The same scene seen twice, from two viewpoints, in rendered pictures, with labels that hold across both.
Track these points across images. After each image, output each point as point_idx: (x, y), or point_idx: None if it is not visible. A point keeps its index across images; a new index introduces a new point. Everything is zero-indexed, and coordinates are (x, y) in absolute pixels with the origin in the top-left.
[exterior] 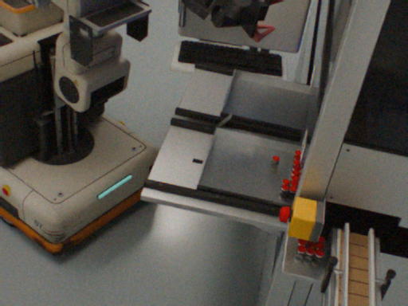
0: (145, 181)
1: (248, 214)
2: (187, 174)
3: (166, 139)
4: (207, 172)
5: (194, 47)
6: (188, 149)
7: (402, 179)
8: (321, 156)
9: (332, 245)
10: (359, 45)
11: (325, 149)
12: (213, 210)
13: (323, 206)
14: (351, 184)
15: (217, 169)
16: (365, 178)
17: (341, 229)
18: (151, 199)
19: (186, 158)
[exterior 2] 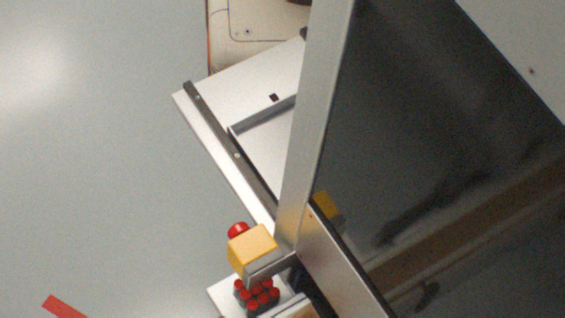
0: (185, 82)
1: (251, 201)
2: (245, 106)
3: (274, 48)
4: (268, 120)
5: None
6: (282, 78)
7: (358, 303)
8: (289, 199)
9: (273, 309)
10: (312, 96)
11: (291, 194)
12: (221, 168)
13: (275, 258)
14: (316, 260)
15: (284, 124)
16: (327, 265)
17: None
18: (177, 108)
19: (267, 87)
